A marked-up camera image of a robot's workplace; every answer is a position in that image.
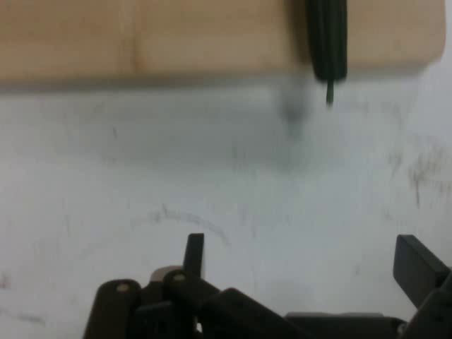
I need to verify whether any bamboo cutting board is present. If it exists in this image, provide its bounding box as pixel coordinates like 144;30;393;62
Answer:
0;0;446;93

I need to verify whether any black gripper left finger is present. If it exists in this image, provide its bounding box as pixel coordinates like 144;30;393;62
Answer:
83;232;287;339

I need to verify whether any dark green cucumber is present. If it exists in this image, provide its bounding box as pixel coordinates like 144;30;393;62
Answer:
304;0;349;107

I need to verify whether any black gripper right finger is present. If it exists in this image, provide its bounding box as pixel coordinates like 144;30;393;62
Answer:
393;234;452;339

